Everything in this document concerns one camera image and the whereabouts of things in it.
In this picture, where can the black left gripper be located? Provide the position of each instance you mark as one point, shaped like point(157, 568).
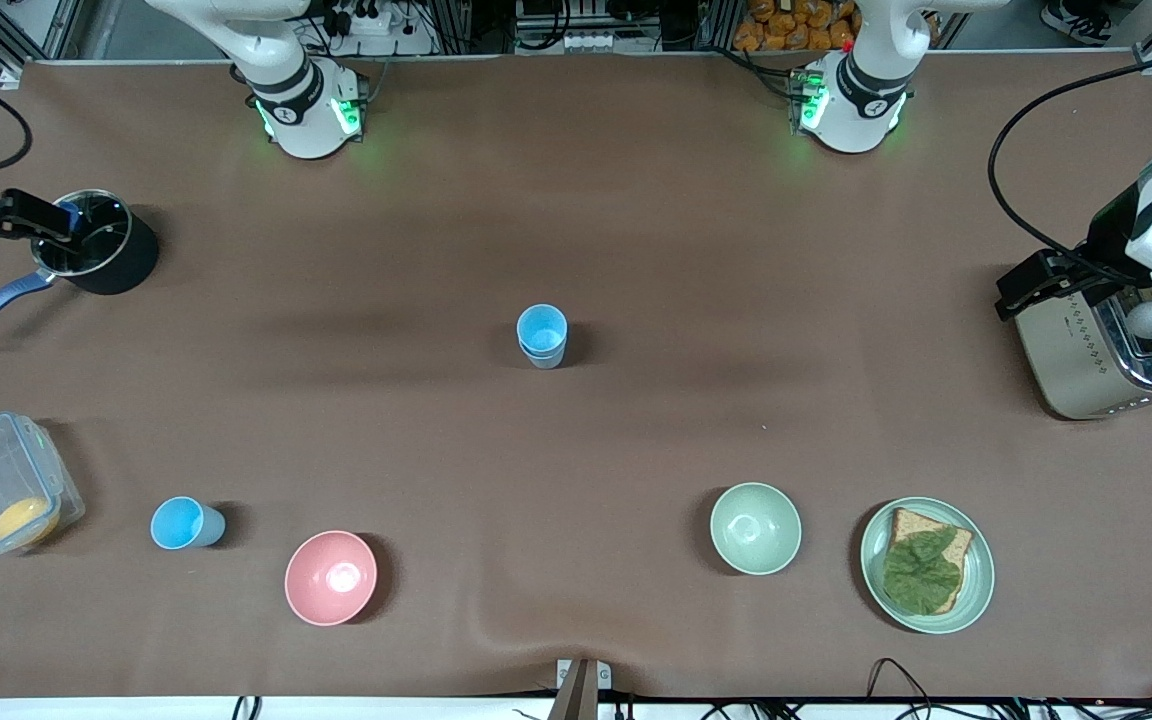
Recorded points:
point(1104, 238)

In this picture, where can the green lettuce leaf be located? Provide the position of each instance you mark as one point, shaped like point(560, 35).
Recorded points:
point(919, 572)

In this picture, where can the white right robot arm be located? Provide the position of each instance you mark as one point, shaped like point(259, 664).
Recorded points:
point(286, 70)

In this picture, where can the blue plastic cup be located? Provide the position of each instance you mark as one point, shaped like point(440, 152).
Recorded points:
point(542, 328)
point(181, 524)

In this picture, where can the pale green bowl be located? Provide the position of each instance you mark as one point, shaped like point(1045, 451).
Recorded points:
point(755, 528)

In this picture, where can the dark sneakers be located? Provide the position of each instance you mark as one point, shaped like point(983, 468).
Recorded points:
point(1076, 20)

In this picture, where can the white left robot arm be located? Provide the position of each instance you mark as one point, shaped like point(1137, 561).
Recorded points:
point(861, 90)

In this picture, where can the blue cup with white contents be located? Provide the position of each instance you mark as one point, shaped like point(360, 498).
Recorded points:
point(543, 361)

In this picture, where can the pink bowl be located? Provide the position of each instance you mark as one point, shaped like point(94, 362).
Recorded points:
point(330, 578)

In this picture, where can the bag of orange buns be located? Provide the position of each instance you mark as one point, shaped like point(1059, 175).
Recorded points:
point(796, 25)

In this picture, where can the orange food piece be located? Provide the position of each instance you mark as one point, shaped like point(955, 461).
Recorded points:
point(24, 520)

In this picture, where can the pale green plate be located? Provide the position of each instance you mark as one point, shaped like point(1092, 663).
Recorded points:
point(976, 585)

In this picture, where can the metal table clamp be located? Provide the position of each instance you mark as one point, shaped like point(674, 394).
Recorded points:
point(581, 685)

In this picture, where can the white power strip with plugs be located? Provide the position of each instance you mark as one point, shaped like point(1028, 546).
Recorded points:
point(366, 20)

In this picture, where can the brown bread slice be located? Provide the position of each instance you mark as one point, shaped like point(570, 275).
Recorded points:
point(956, 548)

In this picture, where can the silver beige toaster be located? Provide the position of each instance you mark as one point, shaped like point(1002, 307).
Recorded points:
point(1076, 355)

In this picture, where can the blue knob inside pot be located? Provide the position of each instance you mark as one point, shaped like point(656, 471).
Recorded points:
point(69, 215)

